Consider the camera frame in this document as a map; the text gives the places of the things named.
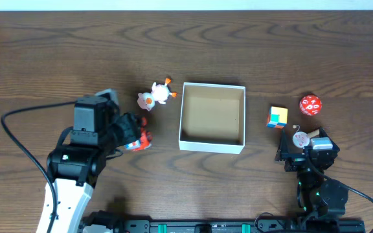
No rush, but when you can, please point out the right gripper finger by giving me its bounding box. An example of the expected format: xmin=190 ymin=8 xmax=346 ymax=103
xmin=277 ymin=129 xmax=289 ymax=155
xmin=317 ymin=126 xmax=336 ymax=143

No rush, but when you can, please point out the red toy car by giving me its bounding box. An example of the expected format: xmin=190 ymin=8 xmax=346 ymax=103
xmin=124 ymin=117 xmax=153 ymax=151

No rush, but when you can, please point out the colourful puzzle cube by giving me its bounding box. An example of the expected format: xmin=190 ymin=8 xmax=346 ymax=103
xmin=266 ymin=106 xmax=288 ymax=129

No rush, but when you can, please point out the white duck toy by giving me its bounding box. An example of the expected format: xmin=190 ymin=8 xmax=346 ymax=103
xmin=137 ymin=78 xmax=177 ymax=111

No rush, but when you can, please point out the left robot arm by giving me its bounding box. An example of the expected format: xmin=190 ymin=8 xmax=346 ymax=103
xmin=37 ymin=94 xmax=146 ymax=232

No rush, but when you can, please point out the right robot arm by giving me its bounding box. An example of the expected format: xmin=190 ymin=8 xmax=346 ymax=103
xmin=275 ymin=128 xmax=348 ymax=218

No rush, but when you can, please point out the red ball with letters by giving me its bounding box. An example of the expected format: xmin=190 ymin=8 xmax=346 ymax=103
xmin=299 ymin=94 xmax=322 ymax=116

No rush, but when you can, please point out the white cardboard box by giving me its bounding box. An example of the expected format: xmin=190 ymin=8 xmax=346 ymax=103
xmin=178 ymin=82 xmax=246 ymax=154

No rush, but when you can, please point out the left black cable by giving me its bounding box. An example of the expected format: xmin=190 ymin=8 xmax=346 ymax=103
xmin=0 ymin=101 xmax=77 ymax=233

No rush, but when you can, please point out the black cable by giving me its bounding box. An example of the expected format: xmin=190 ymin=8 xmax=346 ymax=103
xmin=304 ymin=155 xmax=373 ymax=233
xmin=0 ymin=101 xmax=77 ymax=233

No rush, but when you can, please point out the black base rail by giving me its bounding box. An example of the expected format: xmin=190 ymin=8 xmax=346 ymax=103
xmin=77 ymin=211 xmax=365 ymax=233

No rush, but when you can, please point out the right black cable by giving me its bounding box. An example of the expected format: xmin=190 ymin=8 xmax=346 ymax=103
xmin=304 ymin=155 xmax=373 ymax=233

